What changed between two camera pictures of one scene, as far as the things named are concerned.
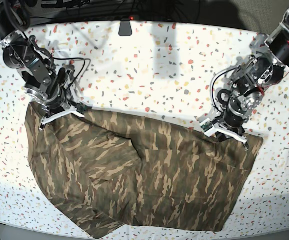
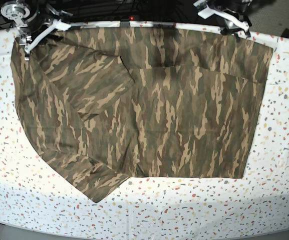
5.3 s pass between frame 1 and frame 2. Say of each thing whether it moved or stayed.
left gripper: moved
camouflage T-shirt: moved
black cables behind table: stayed
